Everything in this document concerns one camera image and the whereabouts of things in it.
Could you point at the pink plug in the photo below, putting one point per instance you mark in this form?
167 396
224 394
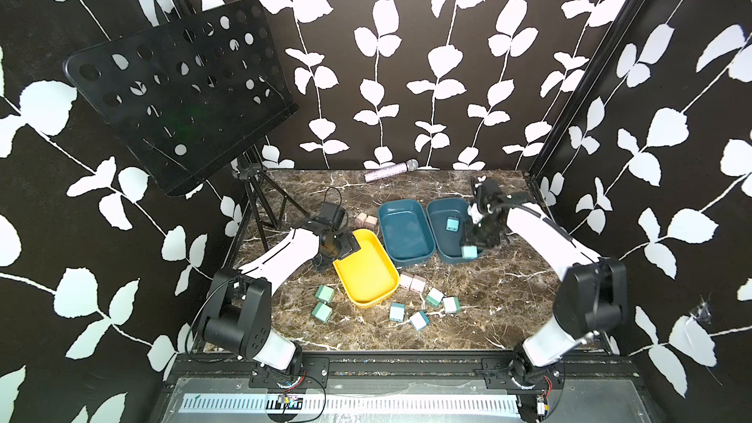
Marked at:
360 220
417 284
405 280
371 223

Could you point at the black tripod stand legs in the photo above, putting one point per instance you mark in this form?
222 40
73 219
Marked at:
253 175

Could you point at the black front mounting rail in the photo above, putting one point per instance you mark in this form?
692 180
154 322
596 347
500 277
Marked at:
491 367

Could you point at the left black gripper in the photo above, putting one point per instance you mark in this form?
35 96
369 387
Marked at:
349 245

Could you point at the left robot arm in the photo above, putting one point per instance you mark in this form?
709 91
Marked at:
237 314

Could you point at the yellow storage tray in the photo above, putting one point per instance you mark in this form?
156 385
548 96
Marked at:
368 275

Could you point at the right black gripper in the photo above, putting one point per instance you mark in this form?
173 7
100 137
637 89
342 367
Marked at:
468 231

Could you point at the teal storage tray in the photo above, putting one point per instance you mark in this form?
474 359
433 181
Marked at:
408 239
448 243

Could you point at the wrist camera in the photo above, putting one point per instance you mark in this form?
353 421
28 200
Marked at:
485 191
331 214

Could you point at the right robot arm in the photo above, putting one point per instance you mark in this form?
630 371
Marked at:
592 295

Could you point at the left teal storage tray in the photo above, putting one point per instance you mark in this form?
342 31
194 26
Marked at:
408 239

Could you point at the black perforated music stand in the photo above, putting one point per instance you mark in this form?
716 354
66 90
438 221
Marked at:
190 96

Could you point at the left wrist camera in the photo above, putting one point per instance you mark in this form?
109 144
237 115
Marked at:
331 214

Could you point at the right teal storage tray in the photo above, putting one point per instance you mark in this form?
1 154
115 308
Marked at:
448 243

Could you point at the green plug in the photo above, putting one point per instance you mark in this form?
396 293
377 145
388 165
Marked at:
397 312
325 294
451 305
452 224
419 320
322 312
435 298
469 252

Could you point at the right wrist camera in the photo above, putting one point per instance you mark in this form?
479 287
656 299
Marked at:
485 191

